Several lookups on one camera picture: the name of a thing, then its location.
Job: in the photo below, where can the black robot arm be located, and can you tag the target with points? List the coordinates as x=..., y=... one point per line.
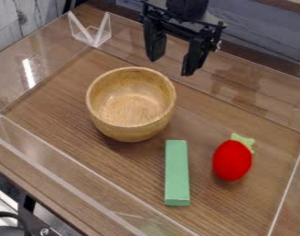
x=185, y=19

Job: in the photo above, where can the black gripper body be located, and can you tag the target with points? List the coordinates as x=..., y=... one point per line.
x=186, y=19

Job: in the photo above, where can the clear acrylic corner bracket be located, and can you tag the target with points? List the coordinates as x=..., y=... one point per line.
x=93, y=36

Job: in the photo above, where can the red felt strawberry toy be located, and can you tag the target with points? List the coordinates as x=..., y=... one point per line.
x=232, y=157

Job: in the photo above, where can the green rectangular block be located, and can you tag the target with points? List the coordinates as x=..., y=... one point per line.
x=177, y=186

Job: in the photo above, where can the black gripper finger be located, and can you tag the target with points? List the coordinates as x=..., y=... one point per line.
x=196, y=56
x=154, y=40

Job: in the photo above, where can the light wooden bowl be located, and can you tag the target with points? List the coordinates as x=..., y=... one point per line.
x=130, y=103

